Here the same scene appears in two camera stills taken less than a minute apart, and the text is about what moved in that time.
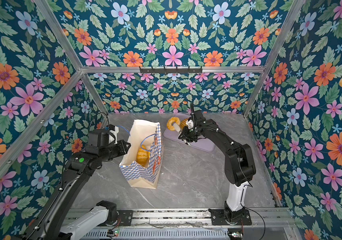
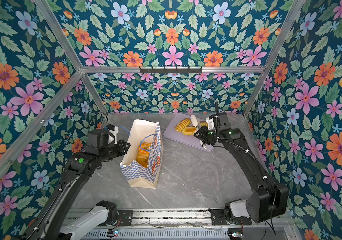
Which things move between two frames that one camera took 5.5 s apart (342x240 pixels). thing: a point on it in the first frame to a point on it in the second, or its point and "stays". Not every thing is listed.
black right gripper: x=185 y=136 to x=202 y=135
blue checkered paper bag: x=141 y=162 stays
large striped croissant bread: x=143 y=156 stays
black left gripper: x=124 y=148 stays
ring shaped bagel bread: x=174 y=119 to x=146 y=146
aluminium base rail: x=265 y=224 stays
